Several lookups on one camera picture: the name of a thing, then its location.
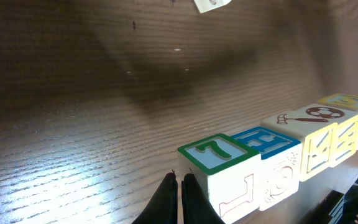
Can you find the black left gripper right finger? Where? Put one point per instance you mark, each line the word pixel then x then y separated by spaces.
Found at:
pixel 196 207

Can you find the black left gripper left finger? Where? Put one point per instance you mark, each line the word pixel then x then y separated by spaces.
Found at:
pixel 163 206

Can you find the wooden block red side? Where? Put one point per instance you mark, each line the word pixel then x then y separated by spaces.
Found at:
pixel 226 172

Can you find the wooden block snail picture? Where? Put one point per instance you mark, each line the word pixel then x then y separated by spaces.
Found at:
pixel 280 163

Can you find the yellow block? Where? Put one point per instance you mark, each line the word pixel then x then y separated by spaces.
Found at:
pixel 316 135

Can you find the wooden block dragonfly picture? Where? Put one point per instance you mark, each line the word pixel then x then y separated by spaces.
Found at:
pixel 208 5

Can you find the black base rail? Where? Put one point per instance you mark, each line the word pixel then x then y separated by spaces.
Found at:
pixel 329 211

